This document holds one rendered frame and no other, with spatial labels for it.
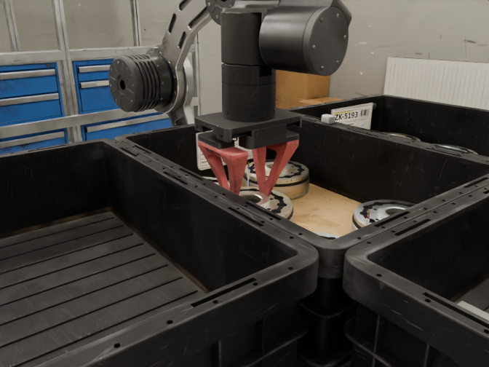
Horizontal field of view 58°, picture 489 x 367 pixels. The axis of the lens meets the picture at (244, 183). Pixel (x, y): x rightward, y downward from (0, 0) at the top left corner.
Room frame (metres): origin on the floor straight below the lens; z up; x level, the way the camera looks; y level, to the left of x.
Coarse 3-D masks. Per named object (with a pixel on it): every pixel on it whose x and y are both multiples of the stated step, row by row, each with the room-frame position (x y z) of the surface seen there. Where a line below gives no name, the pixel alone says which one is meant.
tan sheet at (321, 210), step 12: (312, 192) 0.62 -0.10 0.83; (324, 192) 0.62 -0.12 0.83; (300, 204) 0.58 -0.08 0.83; (312, 204) 0.58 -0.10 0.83; (324, 204) 0.58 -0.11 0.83; (336, 204) 0.58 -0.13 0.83; (348, 204) 0.58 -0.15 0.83; (360, 204) 0.58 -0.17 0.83; (300, 216) 0.54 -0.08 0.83; (312, 216) 0.54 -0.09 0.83; (324, 216) 0.54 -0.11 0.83; (336, 216) 0.54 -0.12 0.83; (348, 216) 0.54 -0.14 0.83; (312, 228) 0.50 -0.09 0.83; (324, 228) 0.50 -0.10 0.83; (336, 228) 0.50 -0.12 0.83; (348, 228) 0.50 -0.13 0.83
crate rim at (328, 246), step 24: (312, 120) 0.68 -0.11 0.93; (408, 144) 0.54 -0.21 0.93; (168, 168) 0.44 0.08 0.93; (216, 192) 0.37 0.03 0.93; (456, 192) 0.37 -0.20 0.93; (264, 216) 0.32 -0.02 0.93; (408, 216) 0.32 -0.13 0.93; (312, 240) 0.28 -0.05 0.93; (336, 240) 0.28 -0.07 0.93; (360, 240) 0.28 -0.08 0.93; (336, 264) 0.27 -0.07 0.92
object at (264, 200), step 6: (240, 192) 0.48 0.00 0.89; (246, 192) 0.48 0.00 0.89; (252, 192) 0.48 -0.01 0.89; (258, 192) 0.48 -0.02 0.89; (246, 198) 0.48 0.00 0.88; (252, 198) 0.48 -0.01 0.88; (258, 198) 0.47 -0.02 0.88; (264, 198) 0.47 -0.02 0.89; (258, 204) 0.45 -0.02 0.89; (264, 204) 0.45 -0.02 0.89
